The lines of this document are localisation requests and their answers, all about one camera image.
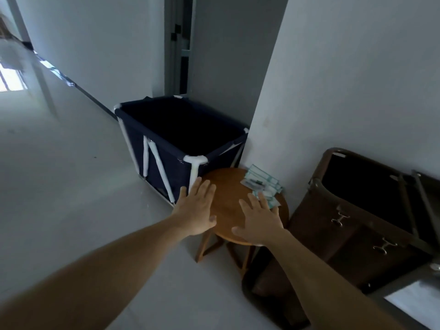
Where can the person's left hand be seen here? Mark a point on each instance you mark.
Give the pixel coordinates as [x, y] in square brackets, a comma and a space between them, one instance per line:
[194, 216]

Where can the person's right hand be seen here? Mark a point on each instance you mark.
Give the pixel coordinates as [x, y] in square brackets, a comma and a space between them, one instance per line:
[263, 226]

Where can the teal white boxes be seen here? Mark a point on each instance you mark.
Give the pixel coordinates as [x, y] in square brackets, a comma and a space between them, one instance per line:
[261, 173]

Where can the brown housekeeping cart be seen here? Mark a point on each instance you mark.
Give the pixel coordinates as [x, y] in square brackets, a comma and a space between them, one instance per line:
[343, 244]

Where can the person's left forearm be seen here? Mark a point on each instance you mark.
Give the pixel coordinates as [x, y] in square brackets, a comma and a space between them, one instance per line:
[86, 278]

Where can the person's right forearm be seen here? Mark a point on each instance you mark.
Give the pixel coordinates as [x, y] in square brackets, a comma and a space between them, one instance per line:
[326, 292]

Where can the round wooden side table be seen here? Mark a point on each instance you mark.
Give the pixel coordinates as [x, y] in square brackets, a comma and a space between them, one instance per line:
[227, 192]

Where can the grey door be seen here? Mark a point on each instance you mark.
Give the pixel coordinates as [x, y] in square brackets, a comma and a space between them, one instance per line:
[233, 48]

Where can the navy laundry hamper white frame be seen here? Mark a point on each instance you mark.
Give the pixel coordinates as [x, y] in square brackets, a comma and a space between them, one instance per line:
[161, 168]

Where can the grey door frame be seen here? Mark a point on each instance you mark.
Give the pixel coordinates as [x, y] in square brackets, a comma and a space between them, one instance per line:
[173, 65]

